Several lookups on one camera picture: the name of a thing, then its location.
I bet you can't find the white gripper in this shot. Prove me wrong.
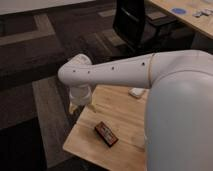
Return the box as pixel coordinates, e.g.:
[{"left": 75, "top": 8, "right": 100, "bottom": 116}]
[{"left": 69, "top": 85, "right": 96, "bottom": 114}]

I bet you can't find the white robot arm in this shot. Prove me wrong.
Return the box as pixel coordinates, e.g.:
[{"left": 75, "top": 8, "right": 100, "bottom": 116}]
[{"left": 58, "top": 50, "right": 213, "bottom": 171}]

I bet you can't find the brown chocolate bar box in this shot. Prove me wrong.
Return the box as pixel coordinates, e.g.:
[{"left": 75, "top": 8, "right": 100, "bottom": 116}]
[{"left": 95, "top": 122, "right": 118, "bottom": 147}]

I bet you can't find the small white packet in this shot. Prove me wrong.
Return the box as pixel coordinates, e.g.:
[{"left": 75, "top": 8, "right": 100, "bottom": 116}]
[{"left": 129, "top": 88, "right": 145, "bottom": 99}]

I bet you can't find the black office chair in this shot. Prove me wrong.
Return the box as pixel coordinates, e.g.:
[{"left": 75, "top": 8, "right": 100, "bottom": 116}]
[{"left": 113, "top": 0, "right": 176, "bottom": 51}]

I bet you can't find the blue round disc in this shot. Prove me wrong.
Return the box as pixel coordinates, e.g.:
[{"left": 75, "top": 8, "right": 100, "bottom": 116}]
[{"left": 171, "top": 8, "right": 186, "bottom": 15}]

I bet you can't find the wooden desk in background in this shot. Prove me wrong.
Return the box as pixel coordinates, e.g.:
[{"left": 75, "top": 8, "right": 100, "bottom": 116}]
[{"left": 147, "top": 0, "right": 213, "bottom": 39}]

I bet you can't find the small grey object on desk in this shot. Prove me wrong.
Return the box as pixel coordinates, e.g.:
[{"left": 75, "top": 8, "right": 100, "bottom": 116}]
[{"left": 193, "top": 9, "right": 213, "bottom": 18}]

